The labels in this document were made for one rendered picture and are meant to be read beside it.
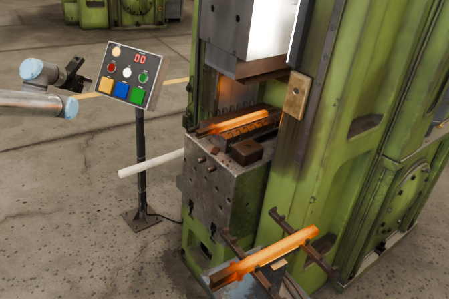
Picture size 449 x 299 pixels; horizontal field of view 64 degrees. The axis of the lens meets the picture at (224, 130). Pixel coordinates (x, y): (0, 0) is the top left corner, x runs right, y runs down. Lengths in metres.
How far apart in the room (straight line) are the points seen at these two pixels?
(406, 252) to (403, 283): 0.27
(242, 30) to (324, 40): 0.29
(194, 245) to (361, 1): 1.57
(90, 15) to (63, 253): 4.48
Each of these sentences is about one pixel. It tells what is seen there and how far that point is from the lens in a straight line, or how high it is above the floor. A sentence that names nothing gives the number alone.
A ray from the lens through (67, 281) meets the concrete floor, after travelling 2.32.
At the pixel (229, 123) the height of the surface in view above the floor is 1.02.
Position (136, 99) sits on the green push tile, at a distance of 1.83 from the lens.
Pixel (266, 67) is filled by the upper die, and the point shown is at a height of 1.30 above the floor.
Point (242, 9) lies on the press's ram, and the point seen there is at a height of 1.55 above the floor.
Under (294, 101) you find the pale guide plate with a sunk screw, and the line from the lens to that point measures 1.38.
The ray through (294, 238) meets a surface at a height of 0.96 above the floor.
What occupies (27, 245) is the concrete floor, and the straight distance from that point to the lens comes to 2.56.
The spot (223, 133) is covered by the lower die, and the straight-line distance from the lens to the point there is 1.59.
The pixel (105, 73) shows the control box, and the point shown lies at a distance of 1.97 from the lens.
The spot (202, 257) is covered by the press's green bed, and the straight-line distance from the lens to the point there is 2.15.
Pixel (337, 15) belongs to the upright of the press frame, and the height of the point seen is 1.59.
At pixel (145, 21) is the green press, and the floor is 0.13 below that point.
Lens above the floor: 1.83
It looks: 31 degrees down
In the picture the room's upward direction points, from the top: 7 degrees clockwise
